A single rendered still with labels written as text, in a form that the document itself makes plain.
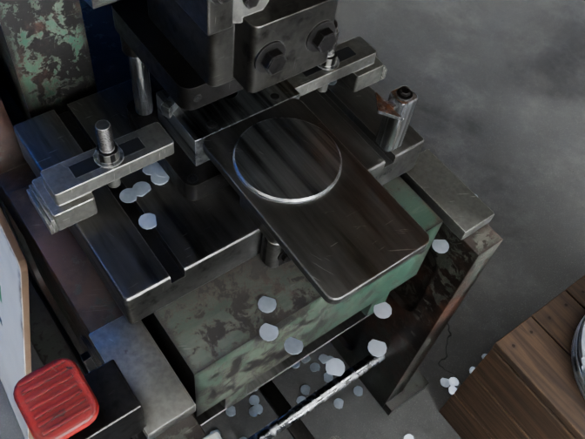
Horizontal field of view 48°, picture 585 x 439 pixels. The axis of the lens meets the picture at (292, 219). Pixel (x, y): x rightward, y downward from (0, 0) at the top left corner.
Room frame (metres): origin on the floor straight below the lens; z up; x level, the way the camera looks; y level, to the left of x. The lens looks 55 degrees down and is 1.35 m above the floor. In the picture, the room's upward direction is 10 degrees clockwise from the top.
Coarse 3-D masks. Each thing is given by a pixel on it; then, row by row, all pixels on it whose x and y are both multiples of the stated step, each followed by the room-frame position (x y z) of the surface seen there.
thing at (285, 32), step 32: (160, 0) 0.53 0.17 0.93; (256, 0) 0.47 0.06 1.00; (288, 0) 0.51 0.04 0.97; (320, 0) 0.51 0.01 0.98; (192, 32) 0.49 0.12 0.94; (224, 32) 0.47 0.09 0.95; (256, 32) 0.46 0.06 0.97; (288, 32) 0.49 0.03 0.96; (320, 32) 0.51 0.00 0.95; (192, 64) 0.49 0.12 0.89; (224, 64) 0.47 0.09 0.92; (256, 64) 0.46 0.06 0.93; (288, 64) 0.49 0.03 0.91
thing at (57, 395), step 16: (48, 368) 0.21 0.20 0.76; (64, 368) 0.21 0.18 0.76; (16, 384) 0.19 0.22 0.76; (32, 384) 0.19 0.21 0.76; (48, 384) 0.19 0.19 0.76; (64, 384) 0.19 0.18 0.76; (80, 384) 0.20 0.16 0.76; (16, 400) 0.17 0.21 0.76; (32, 400) 0.18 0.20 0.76; (48, 400) 0.18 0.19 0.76; (64, 400) 0.18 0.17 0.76; (80, 400) 0.18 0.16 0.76; (96, 400) 0.19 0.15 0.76; (32, 416) 0.16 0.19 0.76; (48, 416) 0.16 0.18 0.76; (64, 416) 0.17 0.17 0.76; (80, 416) 0.17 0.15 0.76; (96, 416) 0.17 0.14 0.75; (32, 432) 0.15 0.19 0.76; (48, 432) 0.15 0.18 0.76; (64, 432) 0.15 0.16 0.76
